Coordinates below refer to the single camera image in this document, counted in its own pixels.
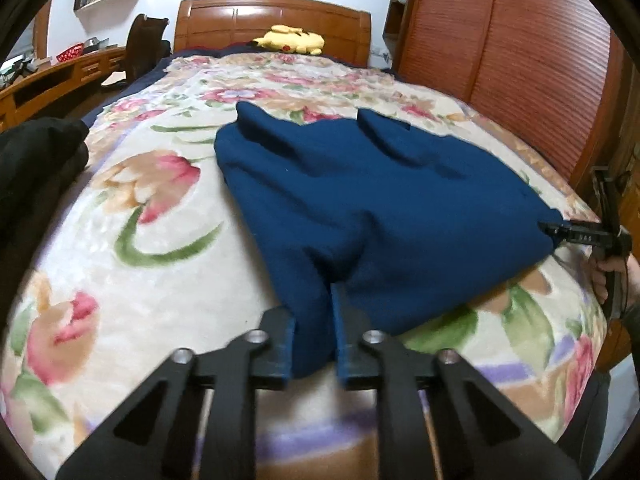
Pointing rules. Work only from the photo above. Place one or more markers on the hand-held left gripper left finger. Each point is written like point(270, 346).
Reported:
point(291, 355)

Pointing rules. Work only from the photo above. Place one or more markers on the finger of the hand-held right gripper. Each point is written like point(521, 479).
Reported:
point(575, 235)

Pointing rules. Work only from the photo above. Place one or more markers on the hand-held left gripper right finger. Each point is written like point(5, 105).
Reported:
point(340, 345)

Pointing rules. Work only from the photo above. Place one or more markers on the navy blue suit jacket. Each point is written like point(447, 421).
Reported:
point(380, 210)

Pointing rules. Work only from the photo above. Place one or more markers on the person's right hand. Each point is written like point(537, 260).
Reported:
point(601, 277)

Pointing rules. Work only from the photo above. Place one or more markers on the floral blanket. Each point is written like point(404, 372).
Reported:
point(175, 270)

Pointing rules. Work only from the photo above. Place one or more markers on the wooden louvered wardrobe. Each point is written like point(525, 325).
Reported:
point(515, 60)

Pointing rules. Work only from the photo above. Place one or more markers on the yellow plush toy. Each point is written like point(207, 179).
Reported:
point(295, 40)

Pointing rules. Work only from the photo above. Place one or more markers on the navy bed sheet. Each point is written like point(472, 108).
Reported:
point(145, 80)

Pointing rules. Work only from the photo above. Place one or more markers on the black cloth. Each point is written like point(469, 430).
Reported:
point(35, 170)

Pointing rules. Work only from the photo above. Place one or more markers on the wooden bed headboard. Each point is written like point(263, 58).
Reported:
point(225, 22)

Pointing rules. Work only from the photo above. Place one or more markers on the dark brown chair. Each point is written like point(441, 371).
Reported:
point(145, 45)

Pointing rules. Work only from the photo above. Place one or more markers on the wooden desk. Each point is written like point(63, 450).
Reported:
point(50, 85)

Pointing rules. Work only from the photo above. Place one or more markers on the red basket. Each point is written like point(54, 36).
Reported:
point(70, 53)

